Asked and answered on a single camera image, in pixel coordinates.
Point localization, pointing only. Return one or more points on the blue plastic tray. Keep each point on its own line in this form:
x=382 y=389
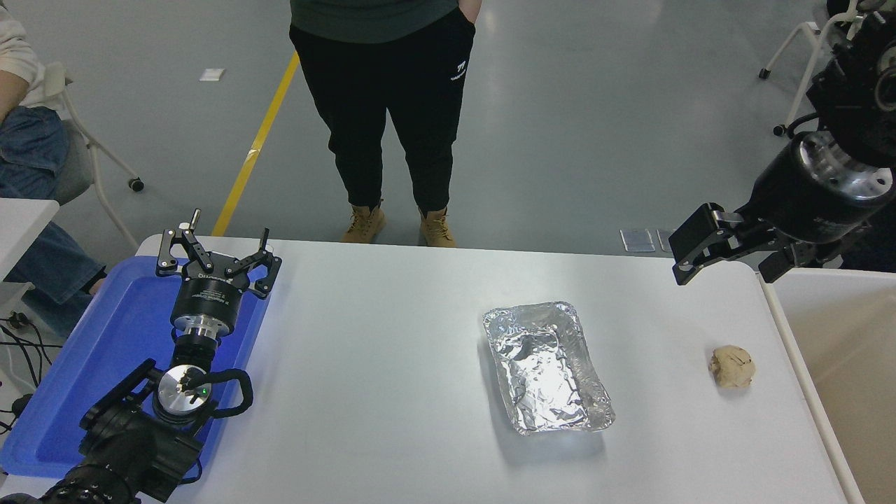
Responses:
x=105 y=350

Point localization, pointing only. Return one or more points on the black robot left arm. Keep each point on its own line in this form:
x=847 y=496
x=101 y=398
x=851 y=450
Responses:
x=126 y=448

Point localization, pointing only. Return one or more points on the crumpled tan paper ball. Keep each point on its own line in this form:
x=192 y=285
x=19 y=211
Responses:
x=732 y=367

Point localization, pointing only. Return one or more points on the clear floor plate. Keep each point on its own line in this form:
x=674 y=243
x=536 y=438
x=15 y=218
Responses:
x=665 y=238
x=638 y=240

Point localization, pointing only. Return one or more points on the silver foil tray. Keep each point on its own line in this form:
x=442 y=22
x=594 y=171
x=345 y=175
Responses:
x=542 y=364

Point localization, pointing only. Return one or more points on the white side table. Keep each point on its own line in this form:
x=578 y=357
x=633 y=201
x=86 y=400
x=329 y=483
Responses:
x=21 y=224

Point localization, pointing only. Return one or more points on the white wheeled chair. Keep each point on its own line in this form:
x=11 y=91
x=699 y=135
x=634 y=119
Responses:
x=805 y=66
x=77 y=161

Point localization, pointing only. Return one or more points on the large pale bin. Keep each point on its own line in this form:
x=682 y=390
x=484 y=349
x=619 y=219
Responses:
x=854 y=364

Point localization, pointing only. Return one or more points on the standing person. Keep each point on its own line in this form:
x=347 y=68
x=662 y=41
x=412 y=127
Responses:
x=392 y=91

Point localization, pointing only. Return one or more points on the person on chair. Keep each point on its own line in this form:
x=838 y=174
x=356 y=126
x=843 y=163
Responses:
x=840 y=7

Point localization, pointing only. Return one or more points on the seated person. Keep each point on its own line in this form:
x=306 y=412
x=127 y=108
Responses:
x=35 y=161

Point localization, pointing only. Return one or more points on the person's forearm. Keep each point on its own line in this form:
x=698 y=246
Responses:
x=10 y=94
x=472 y=10

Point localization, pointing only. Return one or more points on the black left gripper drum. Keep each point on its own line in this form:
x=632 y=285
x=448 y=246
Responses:
x=208 y=297

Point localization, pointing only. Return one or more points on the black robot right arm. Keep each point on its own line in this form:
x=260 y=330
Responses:
x=854 y=105

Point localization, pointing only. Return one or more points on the person beside robot arm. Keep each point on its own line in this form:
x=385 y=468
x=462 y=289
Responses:
x=878 y=245

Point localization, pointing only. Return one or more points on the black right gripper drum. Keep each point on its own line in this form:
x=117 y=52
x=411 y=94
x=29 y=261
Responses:
x=798 y=203

